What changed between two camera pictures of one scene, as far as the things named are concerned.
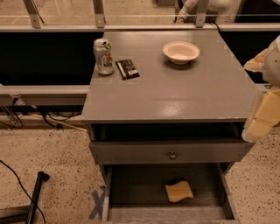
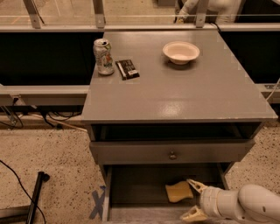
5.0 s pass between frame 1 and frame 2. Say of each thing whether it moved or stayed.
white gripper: moved
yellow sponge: stayed
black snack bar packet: stayed
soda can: stayed
